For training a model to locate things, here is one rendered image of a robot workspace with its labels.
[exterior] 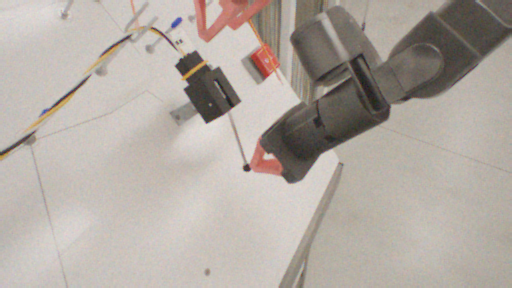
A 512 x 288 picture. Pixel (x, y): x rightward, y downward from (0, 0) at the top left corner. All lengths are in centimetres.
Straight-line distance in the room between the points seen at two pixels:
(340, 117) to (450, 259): 153
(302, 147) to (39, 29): 33
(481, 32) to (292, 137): 20
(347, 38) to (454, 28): 9
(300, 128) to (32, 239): 29
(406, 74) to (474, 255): 163
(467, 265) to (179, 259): 155
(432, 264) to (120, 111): 156
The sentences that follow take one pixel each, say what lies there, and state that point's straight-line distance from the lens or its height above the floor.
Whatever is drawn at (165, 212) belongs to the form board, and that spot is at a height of 104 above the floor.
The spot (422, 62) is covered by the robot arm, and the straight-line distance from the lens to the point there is 31.
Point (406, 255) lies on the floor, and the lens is 176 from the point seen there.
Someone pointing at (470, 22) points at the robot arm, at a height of 129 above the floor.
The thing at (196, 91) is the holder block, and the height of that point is 116.
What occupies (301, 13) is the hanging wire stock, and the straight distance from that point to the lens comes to 139.
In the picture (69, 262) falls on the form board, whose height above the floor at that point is 107.
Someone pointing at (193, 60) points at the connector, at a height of 119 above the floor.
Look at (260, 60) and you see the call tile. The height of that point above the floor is 111.
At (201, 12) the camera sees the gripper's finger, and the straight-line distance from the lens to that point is 39.
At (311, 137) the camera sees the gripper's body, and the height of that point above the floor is 115.
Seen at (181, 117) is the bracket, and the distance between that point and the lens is 50.
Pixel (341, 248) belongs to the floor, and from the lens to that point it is 169.
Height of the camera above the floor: 138
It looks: 40 degrees down
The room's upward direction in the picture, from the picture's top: straight up
